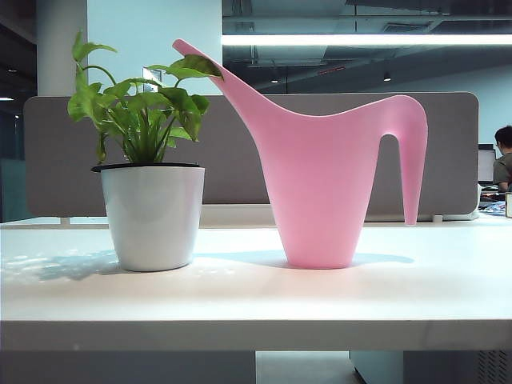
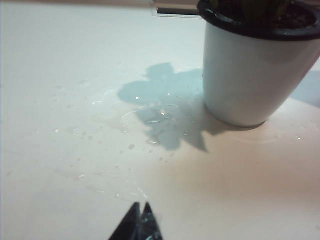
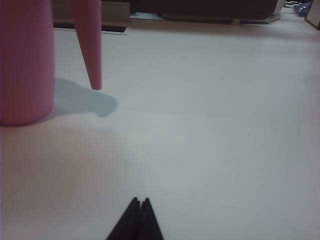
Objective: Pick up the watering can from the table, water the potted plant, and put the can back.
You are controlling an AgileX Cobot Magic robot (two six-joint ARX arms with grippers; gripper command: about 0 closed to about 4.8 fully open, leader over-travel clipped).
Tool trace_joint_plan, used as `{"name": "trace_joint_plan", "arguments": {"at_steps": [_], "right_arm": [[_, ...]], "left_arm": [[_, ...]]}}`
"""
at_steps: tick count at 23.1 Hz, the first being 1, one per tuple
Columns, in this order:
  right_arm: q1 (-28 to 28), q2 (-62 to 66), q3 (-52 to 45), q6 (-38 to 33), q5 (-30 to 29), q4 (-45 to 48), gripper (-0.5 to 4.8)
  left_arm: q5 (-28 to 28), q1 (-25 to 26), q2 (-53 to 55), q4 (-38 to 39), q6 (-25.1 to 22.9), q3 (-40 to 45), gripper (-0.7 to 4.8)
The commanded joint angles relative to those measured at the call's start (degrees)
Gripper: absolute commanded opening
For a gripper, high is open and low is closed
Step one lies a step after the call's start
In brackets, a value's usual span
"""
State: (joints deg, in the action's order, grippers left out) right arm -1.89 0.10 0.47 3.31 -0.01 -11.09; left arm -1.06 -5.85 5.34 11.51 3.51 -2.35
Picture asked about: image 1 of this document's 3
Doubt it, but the small sign on pillar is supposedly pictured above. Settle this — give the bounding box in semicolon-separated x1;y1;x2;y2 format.
142;66;166;86

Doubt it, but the computer monitor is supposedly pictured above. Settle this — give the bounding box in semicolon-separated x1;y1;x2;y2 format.
478;143;497;184

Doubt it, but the grey fabric desk partition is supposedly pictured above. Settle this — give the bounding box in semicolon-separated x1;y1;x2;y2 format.
22;92;480;217

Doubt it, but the green plant in white pot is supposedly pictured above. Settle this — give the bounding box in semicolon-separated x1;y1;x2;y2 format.
66;30;225;273

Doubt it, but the long ceiling light strip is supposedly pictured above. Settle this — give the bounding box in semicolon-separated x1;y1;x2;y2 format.
222;34;512;47

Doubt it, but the ceiling air vent grille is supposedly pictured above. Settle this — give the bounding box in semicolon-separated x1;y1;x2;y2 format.
382;22;435;34

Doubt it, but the pink plastic watering can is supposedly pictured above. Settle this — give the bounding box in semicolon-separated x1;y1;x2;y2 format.
171;38;430;270

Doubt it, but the person in dark shirt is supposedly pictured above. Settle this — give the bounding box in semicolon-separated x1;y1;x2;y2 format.
492;126;512;194

